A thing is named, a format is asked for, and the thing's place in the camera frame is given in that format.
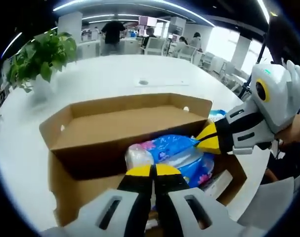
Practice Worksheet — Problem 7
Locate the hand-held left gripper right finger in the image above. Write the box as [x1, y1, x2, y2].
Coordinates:
[153, 164, 266, 237]

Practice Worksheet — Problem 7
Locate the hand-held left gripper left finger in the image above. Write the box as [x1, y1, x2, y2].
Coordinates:
[41, 164, 153, 237]

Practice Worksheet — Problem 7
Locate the small white blue box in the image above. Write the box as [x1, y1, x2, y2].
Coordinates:
[201, 170, 233, 198]

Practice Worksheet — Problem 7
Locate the blue floral tissue pack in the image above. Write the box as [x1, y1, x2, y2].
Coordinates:
[125, 134, 216, 190]

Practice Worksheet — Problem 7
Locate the brown cardboard shoe box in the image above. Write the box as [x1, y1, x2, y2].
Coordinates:
[39, 92, 248, 228]

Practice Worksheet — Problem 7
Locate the grey mesh office chair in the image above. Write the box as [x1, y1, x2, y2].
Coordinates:
[235, 177, 296, 232]

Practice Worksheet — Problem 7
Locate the white office chair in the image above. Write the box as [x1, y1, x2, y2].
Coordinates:
[181, 46, 198, 60]
[144, 38, 166, 56]

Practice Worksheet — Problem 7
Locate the white plant pot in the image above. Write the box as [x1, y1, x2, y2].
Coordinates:
[32, 79, 54, 102]

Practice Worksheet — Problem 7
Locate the green leafy plant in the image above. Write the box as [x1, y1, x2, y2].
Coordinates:
[6, 29, 78, 93]

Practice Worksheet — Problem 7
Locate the pink wall screen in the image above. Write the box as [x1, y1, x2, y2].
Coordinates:
[139, 16, 157, 27]

